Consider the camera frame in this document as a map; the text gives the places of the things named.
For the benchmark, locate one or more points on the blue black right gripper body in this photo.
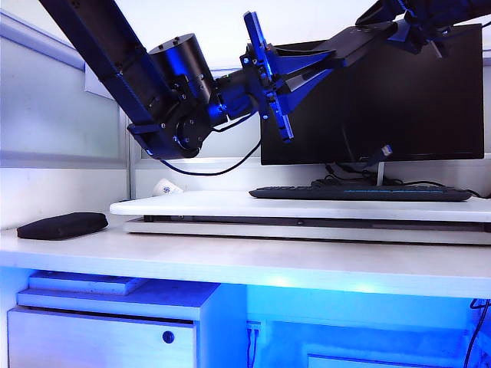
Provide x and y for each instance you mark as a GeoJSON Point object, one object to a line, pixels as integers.
{"type": "Point", "coordinates": [422, 27]}

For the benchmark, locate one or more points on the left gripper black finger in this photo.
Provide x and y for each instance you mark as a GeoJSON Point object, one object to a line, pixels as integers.
{"type": "Point", "coordinates": [303, 51]}

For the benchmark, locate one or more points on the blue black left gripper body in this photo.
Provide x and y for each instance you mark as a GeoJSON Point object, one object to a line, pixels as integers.
{"type": "Point", "coordinates": [268, 84]}

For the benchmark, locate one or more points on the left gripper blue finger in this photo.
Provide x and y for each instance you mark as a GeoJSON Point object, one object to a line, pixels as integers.
{"type": "Point", "coordinates": [307, 86]}

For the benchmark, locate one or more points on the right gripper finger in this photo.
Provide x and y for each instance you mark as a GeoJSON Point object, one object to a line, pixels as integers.
{"type": "Point", "coordinates": [379, 13]}

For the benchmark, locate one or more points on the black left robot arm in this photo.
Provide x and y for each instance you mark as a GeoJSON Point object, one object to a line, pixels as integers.
{"type": "Point", "coordinates": [115, 57]}

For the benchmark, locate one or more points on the black computer monitor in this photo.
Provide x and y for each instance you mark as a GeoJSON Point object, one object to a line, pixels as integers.
{"type": "Point", "coordinates": [403, 107]}

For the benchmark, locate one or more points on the silver monitor stand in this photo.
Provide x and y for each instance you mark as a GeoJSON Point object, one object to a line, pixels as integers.
{"type": "Point", "coordinates": [380, 175]}

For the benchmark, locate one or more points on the black keyboard with blue keys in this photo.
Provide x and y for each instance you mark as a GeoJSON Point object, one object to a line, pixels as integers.
{"type": "Point", "coordinates": [383, 193]}

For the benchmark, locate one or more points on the white desk riser board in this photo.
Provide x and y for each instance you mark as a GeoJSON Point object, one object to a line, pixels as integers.
{"type": "Point", "coordinates": [192, 207]}

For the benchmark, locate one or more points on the white paper cup blue logo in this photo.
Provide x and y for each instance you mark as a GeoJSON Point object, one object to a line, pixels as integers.
{"type": "Point", "coordinates": [167, 188]}

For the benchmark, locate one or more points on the grey desk riser base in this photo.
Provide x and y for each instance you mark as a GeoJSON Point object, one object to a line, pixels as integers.
{"type": "Point", "coordinates": [230, 229]}

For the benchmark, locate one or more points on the black soft pouch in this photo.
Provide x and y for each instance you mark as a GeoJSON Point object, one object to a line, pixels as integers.
{"type": "Point", "coordinates": [61, 226]}

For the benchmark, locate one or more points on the flat white board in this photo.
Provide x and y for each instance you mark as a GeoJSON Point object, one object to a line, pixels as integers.
{"type": "Point", "coordinates": [80, 281]}

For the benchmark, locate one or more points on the white drawer cabinet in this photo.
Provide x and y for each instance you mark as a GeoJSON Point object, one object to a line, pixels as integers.
{"type": "Point", "coordinates": [96, 337]}

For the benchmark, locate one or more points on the silver partition corner post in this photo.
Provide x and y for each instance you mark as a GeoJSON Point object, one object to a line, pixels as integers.
{"type": "Point", "coordinates": [130, 172]}

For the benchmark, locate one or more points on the grey partition bracket box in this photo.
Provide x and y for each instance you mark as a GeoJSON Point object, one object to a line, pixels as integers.
{"type": "Point", "coordinates": [94, 86]}

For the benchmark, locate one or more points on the frosted partition screen with bracket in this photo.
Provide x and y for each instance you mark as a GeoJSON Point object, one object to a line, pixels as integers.
{"type": "Point", "coordinates": [46, 107]}

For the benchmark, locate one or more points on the wall socket with plugs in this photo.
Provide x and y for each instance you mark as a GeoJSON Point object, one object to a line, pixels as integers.
{"type": "Point", "coordinates": [253, 328]}

